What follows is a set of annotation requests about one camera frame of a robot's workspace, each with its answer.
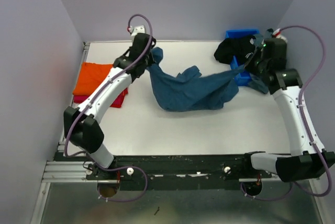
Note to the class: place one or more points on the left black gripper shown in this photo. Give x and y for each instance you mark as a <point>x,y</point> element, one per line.
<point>150,61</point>

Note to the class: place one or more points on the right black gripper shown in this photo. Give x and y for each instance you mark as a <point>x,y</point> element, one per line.
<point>249,64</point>

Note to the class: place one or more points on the grey blue t shirt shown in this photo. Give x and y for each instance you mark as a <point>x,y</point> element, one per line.
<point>256,83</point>

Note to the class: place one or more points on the black t shirt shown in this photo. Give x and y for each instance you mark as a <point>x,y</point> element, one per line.
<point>240,48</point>

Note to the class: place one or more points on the orange t shirt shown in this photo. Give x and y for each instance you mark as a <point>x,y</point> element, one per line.
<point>90,77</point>

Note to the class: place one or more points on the pink t shirt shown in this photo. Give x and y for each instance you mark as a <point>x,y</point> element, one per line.
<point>116,104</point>

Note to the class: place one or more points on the teal blue t shirt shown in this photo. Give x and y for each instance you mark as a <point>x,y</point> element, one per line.
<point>189,90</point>

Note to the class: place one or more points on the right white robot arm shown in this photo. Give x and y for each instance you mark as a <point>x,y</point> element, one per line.
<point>307,156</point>

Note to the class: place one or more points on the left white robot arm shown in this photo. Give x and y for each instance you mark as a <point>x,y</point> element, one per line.
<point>81,124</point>

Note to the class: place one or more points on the blue plastic bin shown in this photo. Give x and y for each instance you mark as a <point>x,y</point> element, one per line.
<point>238,33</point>

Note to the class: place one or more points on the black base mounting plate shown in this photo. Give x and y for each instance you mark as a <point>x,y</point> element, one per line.
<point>174,172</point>

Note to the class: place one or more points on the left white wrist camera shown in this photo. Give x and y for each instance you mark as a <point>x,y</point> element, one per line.
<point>135,30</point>

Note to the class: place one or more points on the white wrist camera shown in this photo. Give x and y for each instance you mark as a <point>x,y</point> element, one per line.
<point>135,30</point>
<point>276,34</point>

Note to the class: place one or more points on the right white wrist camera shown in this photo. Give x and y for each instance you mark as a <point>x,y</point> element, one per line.
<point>276,34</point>

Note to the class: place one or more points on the aluminium frame rail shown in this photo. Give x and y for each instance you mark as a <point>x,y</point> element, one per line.
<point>56,172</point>

